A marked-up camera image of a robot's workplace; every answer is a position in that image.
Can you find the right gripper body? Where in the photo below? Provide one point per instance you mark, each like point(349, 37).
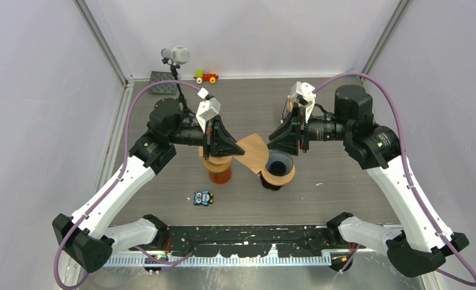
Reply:
point(322, 127)

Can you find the wooden ring stand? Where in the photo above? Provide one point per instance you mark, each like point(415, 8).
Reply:
point(289, 176)

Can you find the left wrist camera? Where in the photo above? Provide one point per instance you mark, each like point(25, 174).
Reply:
point(208, 108)

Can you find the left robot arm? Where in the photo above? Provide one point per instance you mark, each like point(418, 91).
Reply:
point(86, 235)

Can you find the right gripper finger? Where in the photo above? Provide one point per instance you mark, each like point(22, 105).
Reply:
point(287, 143)
point(290, 128)

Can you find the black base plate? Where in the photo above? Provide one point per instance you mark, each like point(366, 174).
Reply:
point(248, 241)

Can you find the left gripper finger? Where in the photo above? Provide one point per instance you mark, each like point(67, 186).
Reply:
point(222, 147)
point(219, 133)

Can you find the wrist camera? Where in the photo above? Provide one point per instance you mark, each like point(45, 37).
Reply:
point(303, 94)
point(208, 108)

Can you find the silver microphone on tripod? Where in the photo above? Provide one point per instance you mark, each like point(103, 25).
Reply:
point(176, 57)

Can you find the amber glass carafe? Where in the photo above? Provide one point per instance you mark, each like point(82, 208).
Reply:
point(220, 177)

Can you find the orange coffee filter box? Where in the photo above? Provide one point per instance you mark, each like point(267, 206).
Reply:
point(287, 109)

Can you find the colourful toy car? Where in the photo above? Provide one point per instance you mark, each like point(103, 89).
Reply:
point(201, 77)

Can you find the blue owl sticker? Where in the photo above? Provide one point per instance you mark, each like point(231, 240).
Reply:
point(204, 198)

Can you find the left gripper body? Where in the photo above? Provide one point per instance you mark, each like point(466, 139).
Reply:
point(208, 133)

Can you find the blue plastic dripper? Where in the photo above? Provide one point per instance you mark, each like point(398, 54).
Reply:
point(279, 163)

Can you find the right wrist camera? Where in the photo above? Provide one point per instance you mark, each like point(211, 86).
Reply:
point(303, 94)

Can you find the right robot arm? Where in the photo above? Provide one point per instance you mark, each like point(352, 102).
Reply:
point(424, 241)

